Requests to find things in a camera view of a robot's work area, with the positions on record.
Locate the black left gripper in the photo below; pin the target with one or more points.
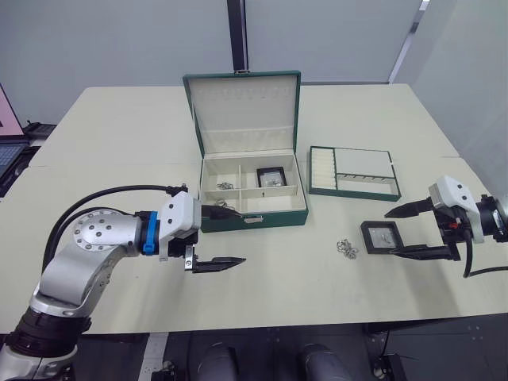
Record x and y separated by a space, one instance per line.
182 248

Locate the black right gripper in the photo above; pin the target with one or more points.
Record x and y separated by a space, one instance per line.
452 226

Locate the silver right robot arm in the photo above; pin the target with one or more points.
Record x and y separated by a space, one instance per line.
496 216

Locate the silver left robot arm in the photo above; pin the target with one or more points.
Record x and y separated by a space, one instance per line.
95 234

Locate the green jewelry tray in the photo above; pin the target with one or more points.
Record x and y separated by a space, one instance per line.
361 162

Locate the green jewelry box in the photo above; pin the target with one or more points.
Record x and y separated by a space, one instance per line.
222 119

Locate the dark grey rounded shape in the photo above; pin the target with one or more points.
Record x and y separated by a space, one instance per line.
321 363
218 363

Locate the white power strip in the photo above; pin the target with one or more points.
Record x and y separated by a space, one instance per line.
154 353

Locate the narrow window strip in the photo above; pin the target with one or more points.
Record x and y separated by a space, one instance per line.
406 35

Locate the black equipment case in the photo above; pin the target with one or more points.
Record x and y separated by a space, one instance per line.
39 130

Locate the open laptop pink screen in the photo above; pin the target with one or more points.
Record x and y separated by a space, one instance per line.
10 119

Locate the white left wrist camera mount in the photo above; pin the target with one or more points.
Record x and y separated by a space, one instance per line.
178 214

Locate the black wall pillar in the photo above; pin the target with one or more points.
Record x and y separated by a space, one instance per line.
237 35

